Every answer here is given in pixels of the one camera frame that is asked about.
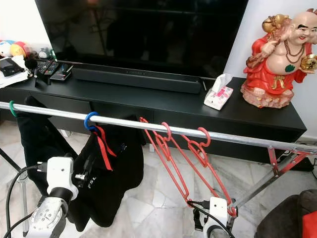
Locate plain black garment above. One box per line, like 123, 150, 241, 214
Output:
16, 96, 65, 199

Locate green plastic hanger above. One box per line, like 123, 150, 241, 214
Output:
9, 100, 18, 118

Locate blue plastic hanger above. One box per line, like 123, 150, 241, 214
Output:
84, 111, 101, 132

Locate steel clothes rack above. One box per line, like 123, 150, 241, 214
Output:
0, 102, 317, 209

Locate black remote control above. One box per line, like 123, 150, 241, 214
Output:
36, 59, 60, 79
51, 63, 75, 81

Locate black soundbar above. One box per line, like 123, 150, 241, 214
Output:
72, 67, 203, 94

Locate white paper stack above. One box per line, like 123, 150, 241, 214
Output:
0, 56, 30, 88

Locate black television console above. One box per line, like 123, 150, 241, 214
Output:
0, 73, 308, 164

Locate small grey green figurine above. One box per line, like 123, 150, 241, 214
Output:
37, 48, 56, 60

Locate black pouch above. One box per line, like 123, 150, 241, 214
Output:
0, 58, 25, 77

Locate orange round plush toy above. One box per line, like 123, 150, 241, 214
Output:
10, 42, 29, 58

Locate white round plush toy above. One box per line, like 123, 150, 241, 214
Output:
0, 41, 13, 58

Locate black flat television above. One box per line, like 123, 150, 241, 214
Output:
36, 0, 249, 79

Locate white pink tissue pack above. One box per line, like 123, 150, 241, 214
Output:
204, 73, 234, 111

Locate red laughing Buddha statue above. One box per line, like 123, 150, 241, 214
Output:
241, 10, 317, 109

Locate red cushion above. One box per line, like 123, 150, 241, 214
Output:
305, 210, 317, 238

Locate black garment with red strap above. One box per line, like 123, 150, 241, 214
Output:
67, 115, 148, 229

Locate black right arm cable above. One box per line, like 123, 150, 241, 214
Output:
187, 199, 237, 238

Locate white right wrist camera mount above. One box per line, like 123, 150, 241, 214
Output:
209, 196, 229, 229

